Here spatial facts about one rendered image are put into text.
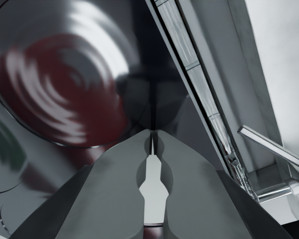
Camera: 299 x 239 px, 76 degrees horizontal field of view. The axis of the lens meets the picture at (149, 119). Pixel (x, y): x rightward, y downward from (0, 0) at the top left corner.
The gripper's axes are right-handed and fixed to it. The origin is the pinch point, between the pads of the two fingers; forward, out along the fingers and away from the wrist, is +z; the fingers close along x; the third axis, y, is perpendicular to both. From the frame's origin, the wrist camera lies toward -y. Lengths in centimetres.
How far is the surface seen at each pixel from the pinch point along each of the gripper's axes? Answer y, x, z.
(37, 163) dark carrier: 4.0, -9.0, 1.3
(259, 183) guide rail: 11.2, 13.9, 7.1
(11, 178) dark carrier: 5.8, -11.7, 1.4
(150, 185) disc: 5.9, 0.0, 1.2
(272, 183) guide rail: 10.5, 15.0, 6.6
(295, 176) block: 5.2, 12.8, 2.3
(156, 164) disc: 3.6, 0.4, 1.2
